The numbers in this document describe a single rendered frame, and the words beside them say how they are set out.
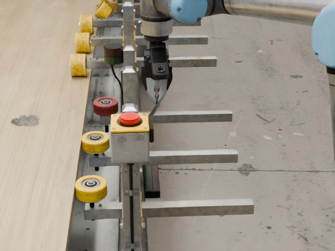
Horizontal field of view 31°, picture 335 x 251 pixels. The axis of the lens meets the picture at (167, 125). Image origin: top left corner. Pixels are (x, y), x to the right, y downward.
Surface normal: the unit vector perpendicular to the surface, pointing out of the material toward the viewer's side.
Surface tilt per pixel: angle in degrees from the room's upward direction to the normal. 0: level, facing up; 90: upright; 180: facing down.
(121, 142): 90
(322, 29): 83
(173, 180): 0
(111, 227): 0
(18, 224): 0
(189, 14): 90
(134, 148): 90
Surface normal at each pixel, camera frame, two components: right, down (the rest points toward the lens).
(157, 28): 0.07, 0.44
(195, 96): 0.00, -0.90
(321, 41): -0.84, 0.11
